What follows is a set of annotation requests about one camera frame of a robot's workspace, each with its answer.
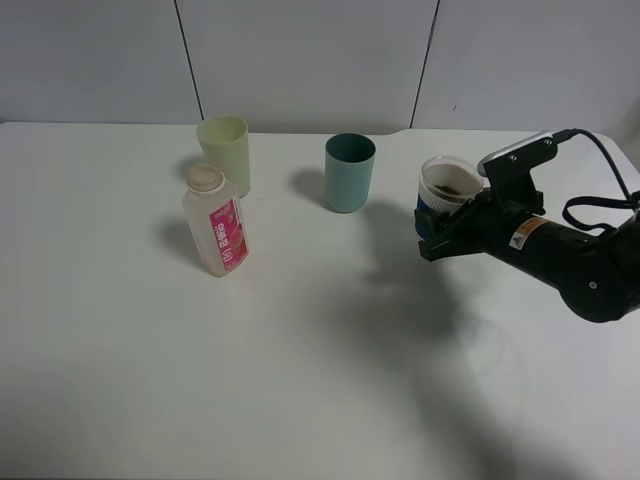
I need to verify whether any blue sleeved clear cup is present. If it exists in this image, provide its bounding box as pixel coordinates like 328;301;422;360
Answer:
417;156;484;214

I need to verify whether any pale green plastic cup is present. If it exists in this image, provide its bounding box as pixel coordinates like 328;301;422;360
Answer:
196;115;251;197

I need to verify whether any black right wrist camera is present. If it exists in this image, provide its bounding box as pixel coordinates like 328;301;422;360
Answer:
477;132;558;215

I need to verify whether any black right camera cable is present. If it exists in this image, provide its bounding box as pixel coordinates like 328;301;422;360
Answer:
552;128;640;235

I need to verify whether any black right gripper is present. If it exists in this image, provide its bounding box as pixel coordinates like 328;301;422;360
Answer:
414;196;600;285

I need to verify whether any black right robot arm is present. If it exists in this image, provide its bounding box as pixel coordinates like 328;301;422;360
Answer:
414;191;639;323

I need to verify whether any teal plastic cup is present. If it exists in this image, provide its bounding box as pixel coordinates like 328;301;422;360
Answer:
324;133;376;213

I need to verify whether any clear plastic drink bottle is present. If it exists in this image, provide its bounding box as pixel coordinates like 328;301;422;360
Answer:
182;163;249;278

